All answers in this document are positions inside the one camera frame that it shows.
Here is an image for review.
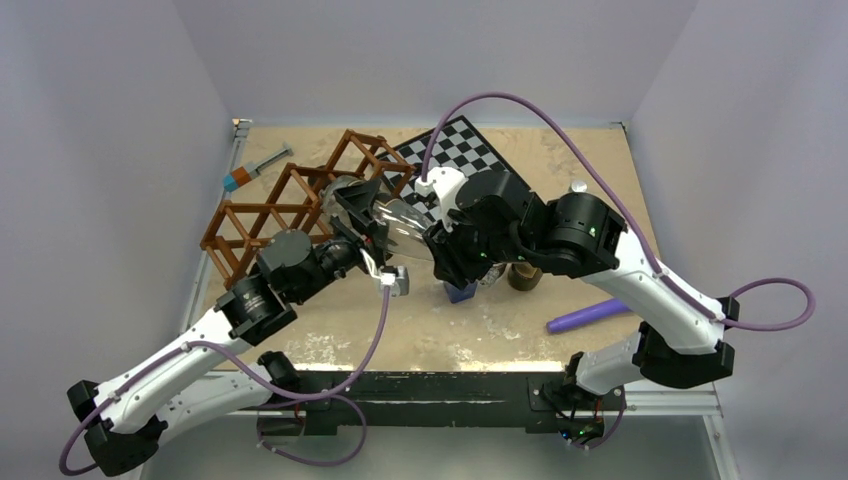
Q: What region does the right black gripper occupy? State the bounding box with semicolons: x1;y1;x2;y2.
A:
424;204;531;287

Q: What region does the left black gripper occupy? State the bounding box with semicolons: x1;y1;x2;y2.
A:
290;176;388;303

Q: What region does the clear glass bottle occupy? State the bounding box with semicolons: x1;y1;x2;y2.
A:
321;187;433;261

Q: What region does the brown wooden wine rack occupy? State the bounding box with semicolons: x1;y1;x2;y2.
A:
199;129;415;288

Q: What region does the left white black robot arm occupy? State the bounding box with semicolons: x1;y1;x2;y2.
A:
67;177;408;477

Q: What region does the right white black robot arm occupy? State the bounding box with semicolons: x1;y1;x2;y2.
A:
415;167;739;407

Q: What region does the clear bottle silver cap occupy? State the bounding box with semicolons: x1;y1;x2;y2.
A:
478;263;508;287

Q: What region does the olive wine bottle tan label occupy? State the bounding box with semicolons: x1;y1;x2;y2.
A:
507;262;544;291

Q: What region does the blue square bottle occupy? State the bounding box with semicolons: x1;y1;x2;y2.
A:
442;282;478;304

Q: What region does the clear bottle far right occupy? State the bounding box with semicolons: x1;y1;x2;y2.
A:
569;180;588;193

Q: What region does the black white checkerboard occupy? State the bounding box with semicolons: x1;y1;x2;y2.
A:
380;115;532;220

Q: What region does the blue orange syringe toy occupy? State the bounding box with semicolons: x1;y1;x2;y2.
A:
222;143;293;193

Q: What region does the purple toy microphone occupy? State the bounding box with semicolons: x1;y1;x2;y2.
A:
546;298;630;334

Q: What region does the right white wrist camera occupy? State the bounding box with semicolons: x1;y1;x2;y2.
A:
414;167;479;237

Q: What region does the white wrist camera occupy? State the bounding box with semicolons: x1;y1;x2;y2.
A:
376;265;410;297
414;167;479;237

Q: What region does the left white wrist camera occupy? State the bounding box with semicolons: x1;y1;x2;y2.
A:
376;265;410;297

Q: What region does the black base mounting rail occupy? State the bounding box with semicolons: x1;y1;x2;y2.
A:
257;371;625;440

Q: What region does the purple loop cable at base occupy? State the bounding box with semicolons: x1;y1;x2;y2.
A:
256;394;369;468

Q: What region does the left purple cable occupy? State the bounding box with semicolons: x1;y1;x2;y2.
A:
58;284;393;478

